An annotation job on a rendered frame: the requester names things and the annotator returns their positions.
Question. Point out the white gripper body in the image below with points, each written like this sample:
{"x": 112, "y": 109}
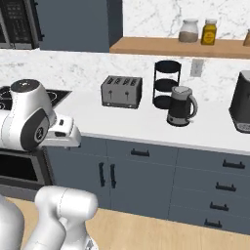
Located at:
{"x": 66, "y": 140}

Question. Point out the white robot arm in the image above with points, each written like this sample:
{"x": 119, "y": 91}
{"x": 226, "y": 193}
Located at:
{"x": 29, "y": 107}

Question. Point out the steel oven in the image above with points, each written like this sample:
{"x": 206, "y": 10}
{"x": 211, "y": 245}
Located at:
{"x": 19, "y": 169}

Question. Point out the silver four-slot toaster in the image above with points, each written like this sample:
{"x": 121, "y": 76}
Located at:
{"x": 121, "y": 93}

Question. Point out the black microwave oven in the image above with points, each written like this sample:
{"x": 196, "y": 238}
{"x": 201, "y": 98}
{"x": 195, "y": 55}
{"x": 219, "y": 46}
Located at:
{"x": 16, "y": 19}

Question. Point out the blue-grey drawer front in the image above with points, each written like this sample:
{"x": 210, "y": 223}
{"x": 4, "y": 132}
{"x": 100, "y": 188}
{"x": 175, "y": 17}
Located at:
{"x": 188, "y": 218}
{"x": 192, "y": 201}
{"x": 159, "y": 153}
{"x": 195, "y": 182}
{"x": 94, "y": 146}
{"x": 201, "y": 161}

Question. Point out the blue-grey cupboard door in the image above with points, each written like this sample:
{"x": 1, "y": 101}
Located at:
{"x": 78, "y": 179}
{"x": 143, "y": 188}

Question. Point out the black hob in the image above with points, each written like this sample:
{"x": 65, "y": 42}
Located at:
{"x": 58, "y": 96}

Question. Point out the black and silver kettle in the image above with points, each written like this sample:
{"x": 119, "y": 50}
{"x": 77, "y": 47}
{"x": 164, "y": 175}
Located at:
{"x": 179, "y": 109}

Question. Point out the glass jar with white lid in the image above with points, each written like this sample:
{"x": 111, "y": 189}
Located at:
{"x": 188, "y": 32}

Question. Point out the yellow jar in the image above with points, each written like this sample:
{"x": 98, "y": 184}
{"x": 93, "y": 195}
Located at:
{"x": 208, "y": 33}

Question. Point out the black coffee machine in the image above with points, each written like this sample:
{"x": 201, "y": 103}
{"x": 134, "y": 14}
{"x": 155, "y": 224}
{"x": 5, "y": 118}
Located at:
{"x": 242, "y": 104}

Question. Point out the blue-grey wall cupboard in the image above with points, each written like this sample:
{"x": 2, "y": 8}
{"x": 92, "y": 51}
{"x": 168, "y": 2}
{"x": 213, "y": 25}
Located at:
{"x": 74, "y": 22}

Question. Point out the wooden wall shelf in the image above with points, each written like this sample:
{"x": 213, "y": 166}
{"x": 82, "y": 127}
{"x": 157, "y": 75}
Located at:
{"x": 169, "y": 48}

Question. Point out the white wall socket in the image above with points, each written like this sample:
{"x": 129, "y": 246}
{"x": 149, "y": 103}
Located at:
{"x": 197, "y": 67}

